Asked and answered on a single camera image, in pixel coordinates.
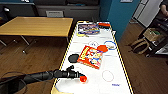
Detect small orange cup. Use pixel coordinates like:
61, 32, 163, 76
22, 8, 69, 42
80, 76, 88, 84

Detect yellow air hockey table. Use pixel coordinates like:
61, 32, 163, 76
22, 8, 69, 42
49, 20, 134, 94

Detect black bowl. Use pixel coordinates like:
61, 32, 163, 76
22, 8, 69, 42
67, 53, 80, 64

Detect orange snack box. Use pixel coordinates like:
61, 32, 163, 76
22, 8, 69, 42
76, 45, 104, 70

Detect clear bowl blue rim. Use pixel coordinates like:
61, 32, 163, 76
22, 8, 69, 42
102, 39, 118, 51

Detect colourful puzzle box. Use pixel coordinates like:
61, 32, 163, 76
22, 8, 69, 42
77, 22, 101, 37

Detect yellow wooden table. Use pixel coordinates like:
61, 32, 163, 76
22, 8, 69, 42
0, 16, 75, 54

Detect flat red box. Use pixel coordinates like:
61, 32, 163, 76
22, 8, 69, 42
96, 21, 112, 30

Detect white paper sign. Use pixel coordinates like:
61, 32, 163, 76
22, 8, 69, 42
45, 10, 64, 18

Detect grey sofa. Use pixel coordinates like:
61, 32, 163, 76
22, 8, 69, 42
34, 0, 101, 19

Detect brown floor bag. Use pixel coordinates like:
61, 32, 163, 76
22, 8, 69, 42
131, 38, 151, 56

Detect long dark grey bench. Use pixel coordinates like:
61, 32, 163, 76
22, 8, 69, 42
9, 2, 38, 18

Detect tan wicker basket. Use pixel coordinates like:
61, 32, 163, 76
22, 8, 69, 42
143, 28, 165, 43

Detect black chair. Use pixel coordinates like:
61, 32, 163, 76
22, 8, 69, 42
0, 3, 12, 24

